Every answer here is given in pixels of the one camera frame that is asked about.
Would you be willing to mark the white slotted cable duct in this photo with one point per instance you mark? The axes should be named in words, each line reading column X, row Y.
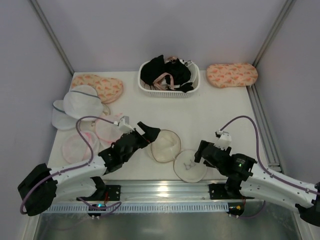
column 147, row 207

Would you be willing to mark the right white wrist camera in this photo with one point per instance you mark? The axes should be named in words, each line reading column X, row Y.
column 223, row 141

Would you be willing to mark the peach patterned bag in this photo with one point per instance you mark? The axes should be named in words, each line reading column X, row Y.
column 227, row 75
column 108, row 89

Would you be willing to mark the peach patterned bag left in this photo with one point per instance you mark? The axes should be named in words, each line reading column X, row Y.
column 108, row 89

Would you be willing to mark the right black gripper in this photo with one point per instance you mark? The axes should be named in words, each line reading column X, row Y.
column 207, row 152

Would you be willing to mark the white mesh bag blue trim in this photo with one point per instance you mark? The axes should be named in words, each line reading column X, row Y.
column 82, row 101

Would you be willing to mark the aluminium mounting rail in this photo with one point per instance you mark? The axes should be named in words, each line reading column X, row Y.
column 163, row 190

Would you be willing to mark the pink mesh bag front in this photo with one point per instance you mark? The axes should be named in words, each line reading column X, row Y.
column 75, row 150

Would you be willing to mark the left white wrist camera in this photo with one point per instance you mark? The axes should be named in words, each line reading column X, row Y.
column 124, row 125

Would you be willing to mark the black bra in basket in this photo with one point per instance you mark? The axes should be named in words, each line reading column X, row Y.
column 178, row 75

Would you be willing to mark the black bra removed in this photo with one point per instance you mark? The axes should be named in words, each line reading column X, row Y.
column 153, row 70

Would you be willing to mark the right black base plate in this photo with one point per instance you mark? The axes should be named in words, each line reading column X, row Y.
column 223, row 191

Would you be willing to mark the pink trimmed mesh bag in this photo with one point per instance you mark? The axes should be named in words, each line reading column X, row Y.
column 107, row 133

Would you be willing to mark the white plastic basket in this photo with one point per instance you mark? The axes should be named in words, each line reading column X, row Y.
column 195, row 78

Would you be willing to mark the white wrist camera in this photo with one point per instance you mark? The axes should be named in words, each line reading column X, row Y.
column 124, row 125
column 223, row 141

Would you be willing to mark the peach patterned bag right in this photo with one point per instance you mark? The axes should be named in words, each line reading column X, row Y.
column 227, row 75

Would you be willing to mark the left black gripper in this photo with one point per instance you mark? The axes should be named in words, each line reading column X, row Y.
column 139, row 136

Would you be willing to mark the beige bag under pile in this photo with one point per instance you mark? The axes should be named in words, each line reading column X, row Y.
column 91, row 125

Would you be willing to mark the beige round laundry bag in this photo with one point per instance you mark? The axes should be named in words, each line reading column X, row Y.
column 167, row 148

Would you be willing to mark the pink satin bra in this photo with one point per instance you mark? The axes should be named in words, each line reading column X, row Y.
column 160, row 83

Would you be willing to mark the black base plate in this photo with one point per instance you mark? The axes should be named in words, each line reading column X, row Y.
column 106, row 193
column 223, row 191

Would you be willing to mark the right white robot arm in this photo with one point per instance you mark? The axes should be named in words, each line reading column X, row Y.
column 246, row 178

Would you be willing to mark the white mesh bag lower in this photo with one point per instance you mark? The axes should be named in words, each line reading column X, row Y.
column 59, row 119

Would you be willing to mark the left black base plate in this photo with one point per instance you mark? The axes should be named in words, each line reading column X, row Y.
column 106, row 193

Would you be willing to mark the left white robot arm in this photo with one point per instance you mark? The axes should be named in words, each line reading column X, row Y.
column 81, row 181

